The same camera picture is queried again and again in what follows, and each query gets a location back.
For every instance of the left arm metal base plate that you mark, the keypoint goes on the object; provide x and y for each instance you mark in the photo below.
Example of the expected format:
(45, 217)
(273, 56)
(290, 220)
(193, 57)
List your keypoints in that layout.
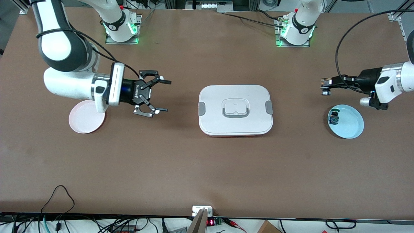
(278, 43)

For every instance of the light blue round plate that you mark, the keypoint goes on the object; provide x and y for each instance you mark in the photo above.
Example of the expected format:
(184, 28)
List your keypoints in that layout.
(351, 123)

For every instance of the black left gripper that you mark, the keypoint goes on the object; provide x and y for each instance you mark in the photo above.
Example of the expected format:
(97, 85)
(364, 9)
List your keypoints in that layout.
(367, 78)

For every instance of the brown cardboard box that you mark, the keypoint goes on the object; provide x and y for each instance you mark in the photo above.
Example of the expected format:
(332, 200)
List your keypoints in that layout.
(266, 228)

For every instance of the red clip lead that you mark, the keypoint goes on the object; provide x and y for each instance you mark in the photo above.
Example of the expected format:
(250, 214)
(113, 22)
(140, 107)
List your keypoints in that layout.
(233, 223)

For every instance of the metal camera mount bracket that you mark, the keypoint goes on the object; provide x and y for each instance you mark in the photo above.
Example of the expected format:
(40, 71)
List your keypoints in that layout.
(201, 223)

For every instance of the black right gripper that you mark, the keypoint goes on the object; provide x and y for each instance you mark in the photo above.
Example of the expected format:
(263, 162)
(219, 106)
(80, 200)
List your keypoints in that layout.
(134, 91)

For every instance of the aluminium frame with white parts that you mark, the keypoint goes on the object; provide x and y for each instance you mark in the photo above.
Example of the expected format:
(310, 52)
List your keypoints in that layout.
(208, 5)

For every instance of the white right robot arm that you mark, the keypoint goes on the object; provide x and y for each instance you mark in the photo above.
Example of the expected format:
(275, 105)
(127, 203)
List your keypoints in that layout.
(64, 84)

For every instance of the red digit display board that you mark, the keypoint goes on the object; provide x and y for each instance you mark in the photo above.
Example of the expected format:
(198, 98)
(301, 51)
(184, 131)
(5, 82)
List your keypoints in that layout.
(211, 222)

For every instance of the short aluminium profile corner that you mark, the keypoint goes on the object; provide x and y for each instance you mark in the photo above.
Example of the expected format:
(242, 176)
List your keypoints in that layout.
(23, 9)

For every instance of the perforated aluminium profile rail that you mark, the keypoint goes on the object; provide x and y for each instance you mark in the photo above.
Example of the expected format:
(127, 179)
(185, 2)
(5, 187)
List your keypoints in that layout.
(396, 14)

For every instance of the orange and black switch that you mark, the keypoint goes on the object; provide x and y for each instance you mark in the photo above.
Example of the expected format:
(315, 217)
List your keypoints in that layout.
(326, 82)

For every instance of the green and blue switch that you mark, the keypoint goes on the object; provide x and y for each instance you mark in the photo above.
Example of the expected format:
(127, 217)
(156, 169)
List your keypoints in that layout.
(334, 119)

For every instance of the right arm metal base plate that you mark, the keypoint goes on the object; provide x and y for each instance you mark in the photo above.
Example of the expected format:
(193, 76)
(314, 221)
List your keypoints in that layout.
(136, 40)

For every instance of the white lunch box grey clips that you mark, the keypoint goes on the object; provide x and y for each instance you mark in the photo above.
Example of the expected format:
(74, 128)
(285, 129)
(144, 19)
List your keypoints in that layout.
(236, 126)

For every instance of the pink round plate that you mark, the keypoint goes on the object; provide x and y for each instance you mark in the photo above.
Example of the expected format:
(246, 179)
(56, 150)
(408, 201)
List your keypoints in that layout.
(84, 123)

